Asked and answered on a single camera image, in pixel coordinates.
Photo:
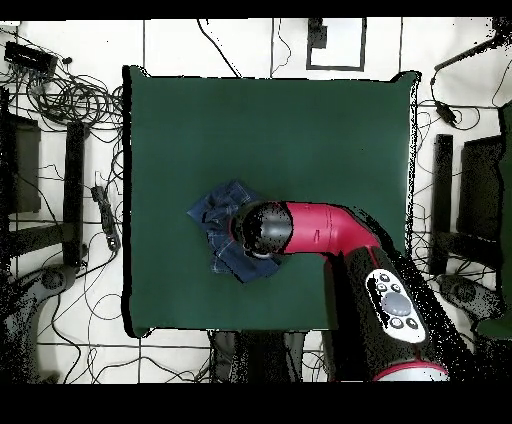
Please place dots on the black power adapter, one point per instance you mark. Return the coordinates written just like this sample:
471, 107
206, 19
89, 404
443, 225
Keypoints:
446, 113

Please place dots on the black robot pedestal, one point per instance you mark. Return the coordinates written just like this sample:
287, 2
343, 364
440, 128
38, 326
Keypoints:
256, 356

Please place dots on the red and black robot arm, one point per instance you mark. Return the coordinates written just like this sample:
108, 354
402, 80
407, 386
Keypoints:
328, 232

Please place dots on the small black block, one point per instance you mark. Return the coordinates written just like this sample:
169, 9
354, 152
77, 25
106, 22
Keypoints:
318, 36

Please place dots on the dark green table cloth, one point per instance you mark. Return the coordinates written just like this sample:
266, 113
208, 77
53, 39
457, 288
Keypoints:
240, 140

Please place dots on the blue denim jeans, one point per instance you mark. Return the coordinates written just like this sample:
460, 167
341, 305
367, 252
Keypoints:
216, 208

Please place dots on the black flat panel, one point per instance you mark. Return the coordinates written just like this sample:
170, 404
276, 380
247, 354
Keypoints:
480, 188
24, 168

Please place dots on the black network box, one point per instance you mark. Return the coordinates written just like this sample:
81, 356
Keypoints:
28, 58

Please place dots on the black long beam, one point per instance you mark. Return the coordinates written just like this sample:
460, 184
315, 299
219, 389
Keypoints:
74, 192
442, 200

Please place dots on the black power strip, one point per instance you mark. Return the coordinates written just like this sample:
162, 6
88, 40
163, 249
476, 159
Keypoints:
106, 216

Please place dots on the black rod with mount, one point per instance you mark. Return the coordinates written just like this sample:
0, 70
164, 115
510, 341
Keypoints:
503, 27

